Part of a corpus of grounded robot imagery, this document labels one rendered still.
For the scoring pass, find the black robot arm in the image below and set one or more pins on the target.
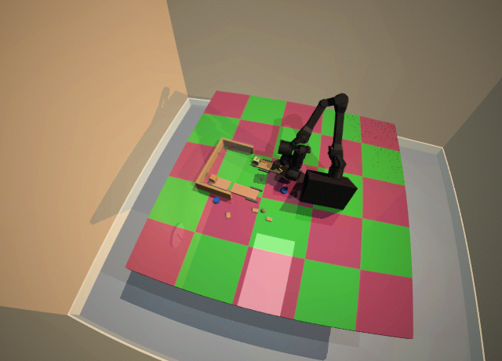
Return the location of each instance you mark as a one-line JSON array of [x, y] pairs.
[[336, 152]]

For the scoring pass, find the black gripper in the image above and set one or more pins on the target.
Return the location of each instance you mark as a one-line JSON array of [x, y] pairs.
[[293, 172]]

